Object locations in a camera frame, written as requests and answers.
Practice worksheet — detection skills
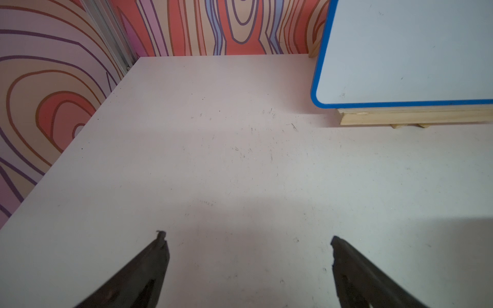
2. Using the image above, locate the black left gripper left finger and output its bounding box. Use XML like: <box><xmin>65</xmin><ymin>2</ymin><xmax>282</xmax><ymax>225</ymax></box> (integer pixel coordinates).
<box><xmin>77</xmin><ymin>230</ymin><xmax>170</xmax><ymax>307</ymax></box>

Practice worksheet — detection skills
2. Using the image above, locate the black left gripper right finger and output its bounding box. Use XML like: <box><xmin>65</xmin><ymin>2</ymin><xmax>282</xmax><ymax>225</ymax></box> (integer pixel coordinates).
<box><xmin>331</xmin><ymin>236</ymin><xmax>425</xmax><ymax>307</ymax></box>

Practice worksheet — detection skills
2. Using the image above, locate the wooden board easel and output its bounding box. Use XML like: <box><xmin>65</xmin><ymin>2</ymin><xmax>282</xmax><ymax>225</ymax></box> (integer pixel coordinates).
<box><xmin>311</xmin><ymin>31</ymin><xmax>492</xmax><ymax>127</ymax></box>

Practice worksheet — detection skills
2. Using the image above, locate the aluminium frame post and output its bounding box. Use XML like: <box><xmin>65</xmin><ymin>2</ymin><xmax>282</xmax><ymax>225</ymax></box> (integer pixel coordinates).
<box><xmin>80</xmin><ymin>0</ymin><xmax>137</xmax><ymax>75</ymax></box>

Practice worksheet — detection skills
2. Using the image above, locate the white board blue rim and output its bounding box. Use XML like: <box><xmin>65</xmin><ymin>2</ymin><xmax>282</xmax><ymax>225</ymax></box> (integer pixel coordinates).
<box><xmin>311</xmin><ymin>0</ymin><xmax>492</xmax><ymax>109</ymax></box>

